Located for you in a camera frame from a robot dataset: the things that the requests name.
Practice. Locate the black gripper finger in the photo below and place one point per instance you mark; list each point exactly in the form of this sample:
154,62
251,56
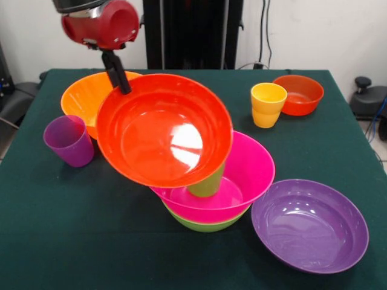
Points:
110,72
122,78

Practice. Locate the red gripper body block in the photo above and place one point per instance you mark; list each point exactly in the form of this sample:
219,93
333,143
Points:
115,27

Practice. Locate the large red shallow bowl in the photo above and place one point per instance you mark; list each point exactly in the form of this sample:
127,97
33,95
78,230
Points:
157,121

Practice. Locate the green cup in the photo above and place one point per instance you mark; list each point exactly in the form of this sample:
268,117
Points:
208,185

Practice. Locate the yellow cup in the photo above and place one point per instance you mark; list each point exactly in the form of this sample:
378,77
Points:
267,102

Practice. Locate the large pink bowl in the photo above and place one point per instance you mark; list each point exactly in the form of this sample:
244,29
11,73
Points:
251,169

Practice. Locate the large orange bowl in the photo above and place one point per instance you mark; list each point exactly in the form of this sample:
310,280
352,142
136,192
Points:
84,96

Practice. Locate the purple cup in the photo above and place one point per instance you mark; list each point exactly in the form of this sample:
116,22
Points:
71,145

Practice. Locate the black floor base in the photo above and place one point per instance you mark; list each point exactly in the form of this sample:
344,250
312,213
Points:
18,99
369,102

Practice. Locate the green bowl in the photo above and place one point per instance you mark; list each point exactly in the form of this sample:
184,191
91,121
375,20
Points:
208,226

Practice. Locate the small red bowl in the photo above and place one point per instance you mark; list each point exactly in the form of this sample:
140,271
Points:
302,96

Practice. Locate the dark green tablecloth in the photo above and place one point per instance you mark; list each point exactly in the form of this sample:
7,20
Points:
181,256

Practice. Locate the large purple shallow bowl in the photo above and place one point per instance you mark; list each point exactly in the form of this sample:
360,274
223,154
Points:
308,226

